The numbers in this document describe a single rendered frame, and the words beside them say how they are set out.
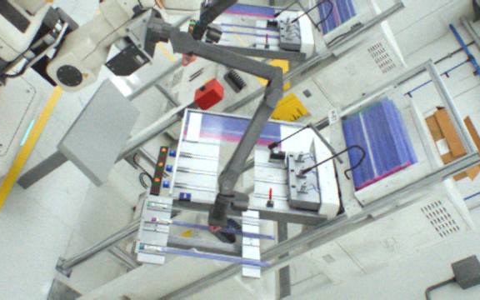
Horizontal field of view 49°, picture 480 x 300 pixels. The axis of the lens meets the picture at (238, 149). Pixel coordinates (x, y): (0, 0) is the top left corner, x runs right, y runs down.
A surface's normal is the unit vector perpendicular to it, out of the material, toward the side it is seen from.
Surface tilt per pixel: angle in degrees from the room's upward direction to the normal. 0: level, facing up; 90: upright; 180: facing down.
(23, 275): 0
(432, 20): 90
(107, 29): 90
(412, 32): 90
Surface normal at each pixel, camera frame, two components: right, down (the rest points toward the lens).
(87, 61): 0.00, 0.66
